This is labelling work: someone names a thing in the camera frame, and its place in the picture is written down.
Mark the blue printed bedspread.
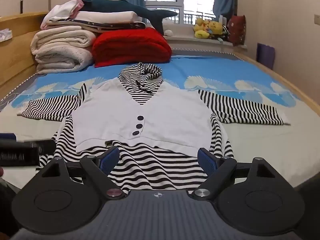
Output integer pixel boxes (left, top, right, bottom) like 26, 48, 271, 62
0, 49, 320, 188

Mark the blue shark plush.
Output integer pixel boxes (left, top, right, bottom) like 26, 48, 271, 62
80, 0, 179, 35

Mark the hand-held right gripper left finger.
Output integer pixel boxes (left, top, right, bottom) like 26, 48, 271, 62
37, 147, 127, 200

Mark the striped hooded sweater white vest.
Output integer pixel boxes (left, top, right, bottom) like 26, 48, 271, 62
17, 62, 290, 197

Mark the yellow plush toy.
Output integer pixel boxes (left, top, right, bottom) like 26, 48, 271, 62
194, 18, 210, 39
208, 20, 223, 40

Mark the white fluffy folded blanket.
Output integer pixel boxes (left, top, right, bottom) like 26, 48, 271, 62
30, 28, 97, 75

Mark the red owl cushion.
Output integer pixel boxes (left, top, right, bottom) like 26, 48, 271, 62
227, 14, 247, 47

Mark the tissue pack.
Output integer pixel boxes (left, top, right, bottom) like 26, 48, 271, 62
0, 29, 13, 41

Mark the red folded blanket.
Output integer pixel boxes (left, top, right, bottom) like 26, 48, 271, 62
91, 27, 173, 68

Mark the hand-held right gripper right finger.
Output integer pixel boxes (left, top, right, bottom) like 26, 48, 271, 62
190, 147, 284, 201

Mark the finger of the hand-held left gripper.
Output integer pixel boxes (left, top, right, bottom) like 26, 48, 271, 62
37, 139, 57, 156

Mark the purple box by wall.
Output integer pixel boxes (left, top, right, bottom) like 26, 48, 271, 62
256, 42, 276, 70

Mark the pink and white folded cloth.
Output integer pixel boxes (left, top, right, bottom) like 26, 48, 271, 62
41, 0, 85, 29

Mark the white folded quilt dark trim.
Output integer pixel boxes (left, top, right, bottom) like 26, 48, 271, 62
46, 11, 147, 33

